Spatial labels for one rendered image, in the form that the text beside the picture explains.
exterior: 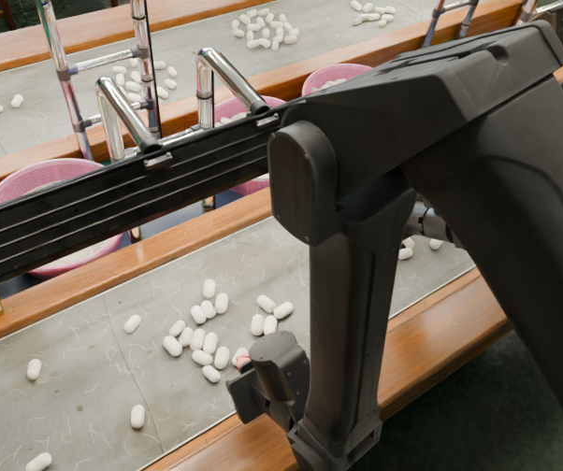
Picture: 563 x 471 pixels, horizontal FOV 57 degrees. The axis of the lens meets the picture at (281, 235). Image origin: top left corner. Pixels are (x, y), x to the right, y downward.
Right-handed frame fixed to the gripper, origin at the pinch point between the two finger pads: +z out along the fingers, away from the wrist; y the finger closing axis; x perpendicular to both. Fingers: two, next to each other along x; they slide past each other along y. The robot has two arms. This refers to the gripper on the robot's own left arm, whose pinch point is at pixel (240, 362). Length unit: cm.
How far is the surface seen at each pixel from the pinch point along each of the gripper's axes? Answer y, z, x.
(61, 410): 25.0, 12.7, -0.7
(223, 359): 0.8, 6.6, 1.7
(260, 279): -13.1, 15.9, -3.8
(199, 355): 3.6, 8.6, 0.2
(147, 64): -12, 34, -46
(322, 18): -76, 66, -47
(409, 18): -100, 57, -40
